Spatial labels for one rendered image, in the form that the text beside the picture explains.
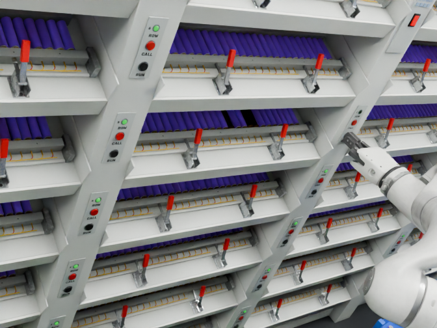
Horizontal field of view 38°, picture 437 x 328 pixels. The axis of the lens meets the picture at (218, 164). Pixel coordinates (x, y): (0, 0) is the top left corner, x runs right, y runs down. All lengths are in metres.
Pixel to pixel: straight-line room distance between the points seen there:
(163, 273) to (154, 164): 0.43
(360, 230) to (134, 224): 1.00
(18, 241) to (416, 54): 1.21
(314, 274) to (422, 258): 1.18
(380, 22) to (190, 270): 0.82
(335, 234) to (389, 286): 1.06
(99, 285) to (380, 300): 0.76
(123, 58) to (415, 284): 0.63
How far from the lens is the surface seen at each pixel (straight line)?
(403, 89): 1.80
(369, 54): 1.60
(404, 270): 1.14
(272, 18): 1.27
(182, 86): 1.27
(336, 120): 1.66
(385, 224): 2.38
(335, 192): 1.97
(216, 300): 2.01
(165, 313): 1.90
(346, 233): 2.21
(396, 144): 1.98
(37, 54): 1.13
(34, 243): 1.40
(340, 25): 1.42
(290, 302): 2.44
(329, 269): 2.36
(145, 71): 1.16
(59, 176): 1.26
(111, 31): 1.15
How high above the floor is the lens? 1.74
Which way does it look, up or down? 32 degrees down
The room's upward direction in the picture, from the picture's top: 25 degrees clockwise
